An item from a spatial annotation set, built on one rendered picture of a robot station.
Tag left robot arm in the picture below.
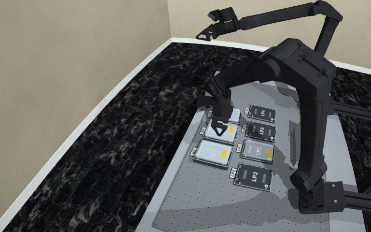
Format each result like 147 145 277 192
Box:
197 38 336 211

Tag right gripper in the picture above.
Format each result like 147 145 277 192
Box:
196 24 227 42

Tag grey operator panel with colored buttons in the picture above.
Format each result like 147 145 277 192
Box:
289 122 300 168

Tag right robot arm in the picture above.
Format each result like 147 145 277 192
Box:
207 0 343 57

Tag grey perforated work table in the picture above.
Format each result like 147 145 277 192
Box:
151 82 330 232

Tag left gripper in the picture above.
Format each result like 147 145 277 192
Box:
211 103 233 137

